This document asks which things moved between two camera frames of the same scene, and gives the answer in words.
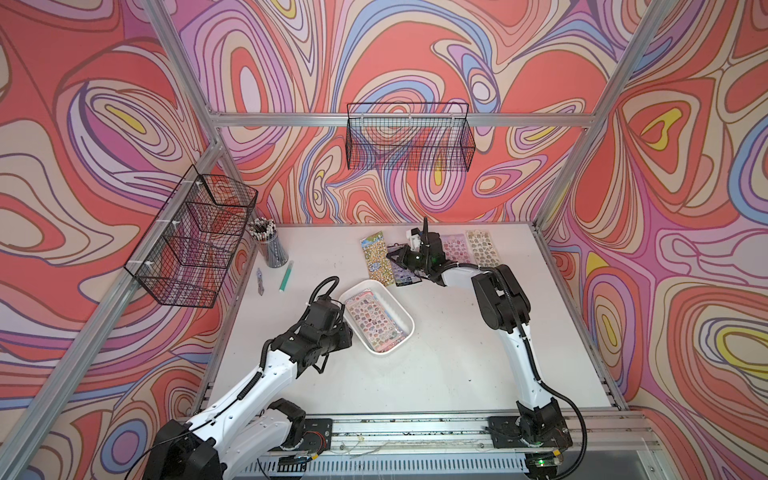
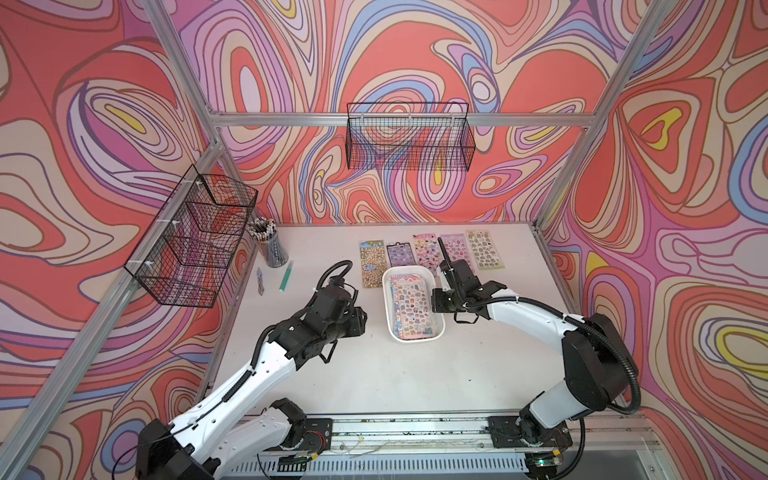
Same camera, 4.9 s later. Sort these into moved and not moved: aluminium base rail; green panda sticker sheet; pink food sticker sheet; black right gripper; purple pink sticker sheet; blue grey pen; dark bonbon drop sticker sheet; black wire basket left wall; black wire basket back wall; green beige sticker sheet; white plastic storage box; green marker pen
Moved: black right gripper; white plastic storage box; pink food sticker sheet; dark bonbon drop sticker sheet
Not moved: purple pink sticker sheet; black wire basket left wall; black wire basket back wall; green panda sticker sheet; aluminium base rail; green marker pen; blue grey pen; green beige sticker sheet
